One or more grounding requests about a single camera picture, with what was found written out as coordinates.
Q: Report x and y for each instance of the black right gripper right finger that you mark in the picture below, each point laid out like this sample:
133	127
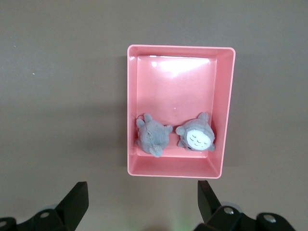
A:
209	204

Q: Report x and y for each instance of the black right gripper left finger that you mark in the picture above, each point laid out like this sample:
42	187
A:
72	204

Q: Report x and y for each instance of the grey plush toy white face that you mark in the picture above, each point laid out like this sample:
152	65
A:
197	140

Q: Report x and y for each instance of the pink plastic box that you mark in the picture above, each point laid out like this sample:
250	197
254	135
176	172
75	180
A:
178	96

